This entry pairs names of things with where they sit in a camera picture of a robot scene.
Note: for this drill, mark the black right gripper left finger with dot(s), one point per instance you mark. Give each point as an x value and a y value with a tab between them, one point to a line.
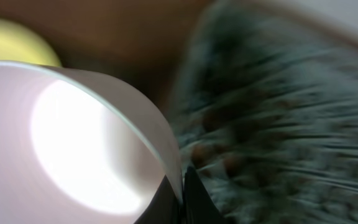
164	207

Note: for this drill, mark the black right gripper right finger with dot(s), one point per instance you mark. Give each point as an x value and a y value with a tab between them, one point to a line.
198	206

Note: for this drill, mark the grey dishwasher rack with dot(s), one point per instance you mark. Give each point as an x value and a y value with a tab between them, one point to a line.
267	113

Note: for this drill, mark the yellow plate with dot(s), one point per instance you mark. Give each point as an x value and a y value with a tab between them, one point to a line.
18	43

